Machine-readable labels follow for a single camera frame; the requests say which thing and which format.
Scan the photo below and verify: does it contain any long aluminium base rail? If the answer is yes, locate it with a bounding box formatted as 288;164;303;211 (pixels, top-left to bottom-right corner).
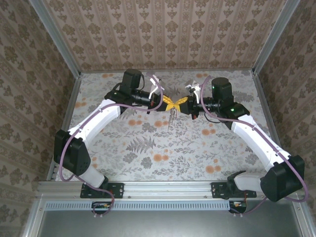
37;181;257;199

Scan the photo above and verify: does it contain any aluminium left side rail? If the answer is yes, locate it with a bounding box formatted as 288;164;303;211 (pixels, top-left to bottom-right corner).
46;74;82;183

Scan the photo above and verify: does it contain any grey slotted cable duct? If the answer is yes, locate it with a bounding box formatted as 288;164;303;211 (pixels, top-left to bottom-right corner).
45;200;244;212

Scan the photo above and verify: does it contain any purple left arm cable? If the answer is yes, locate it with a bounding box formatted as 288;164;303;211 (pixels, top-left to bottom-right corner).
60;72;164;219

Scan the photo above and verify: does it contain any grey metal base sheet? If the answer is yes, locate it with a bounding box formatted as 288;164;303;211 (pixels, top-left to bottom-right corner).
37;209;306;237

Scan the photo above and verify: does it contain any black connector board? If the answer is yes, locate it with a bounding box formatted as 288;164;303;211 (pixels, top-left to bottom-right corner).
91;201;112;215
229;201;247;214

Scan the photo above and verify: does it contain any aluminium right side rail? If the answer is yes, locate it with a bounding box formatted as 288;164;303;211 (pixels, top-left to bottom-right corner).
252;71;316;237

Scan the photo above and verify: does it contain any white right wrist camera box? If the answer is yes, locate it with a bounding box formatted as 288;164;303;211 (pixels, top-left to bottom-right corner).
185;80;201;100

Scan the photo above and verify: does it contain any thin aluminium wall rail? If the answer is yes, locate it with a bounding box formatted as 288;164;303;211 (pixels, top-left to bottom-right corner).
79;68;255;74

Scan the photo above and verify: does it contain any floral print tablecloth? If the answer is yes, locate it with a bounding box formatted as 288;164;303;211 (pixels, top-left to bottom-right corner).
55;70;275;183

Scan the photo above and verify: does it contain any silver keyring with chain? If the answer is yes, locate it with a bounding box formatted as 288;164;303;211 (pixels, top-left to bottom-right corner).
168;108;178;132

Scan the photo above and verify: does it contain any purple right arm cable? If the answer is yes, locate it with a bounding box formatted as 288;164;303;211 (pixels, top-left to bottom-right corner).
197;76;309;218

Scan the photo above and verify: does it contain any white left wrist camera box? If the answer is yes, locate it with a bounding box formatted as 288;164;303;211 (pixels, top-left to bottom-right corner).
147;73;161;96

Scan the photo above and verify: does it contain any aluminium right corner post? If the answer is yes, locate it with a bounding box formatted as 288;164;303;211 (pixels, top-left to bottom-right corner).
252;0;301;76

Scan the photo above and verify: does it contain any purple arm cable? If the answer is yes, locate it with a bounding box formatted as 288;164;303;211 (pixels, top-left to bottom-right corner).
197;76;309;218
60;72;164;219

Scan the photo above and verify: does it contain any aluminium corner post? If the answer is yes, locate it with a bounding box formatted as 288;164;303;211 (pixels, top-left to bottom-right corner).
252;0;301;76
29;0;81;79

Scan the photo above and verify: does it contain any aluminium left corner post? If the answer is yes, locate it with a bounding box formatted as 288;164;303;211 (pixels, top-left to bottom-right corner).
29;0;81;79

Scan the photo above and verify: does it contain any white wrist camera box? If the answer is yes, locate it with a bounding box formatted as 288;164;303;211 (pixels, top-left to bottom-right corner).
147;73;161;96
185;80;201;100

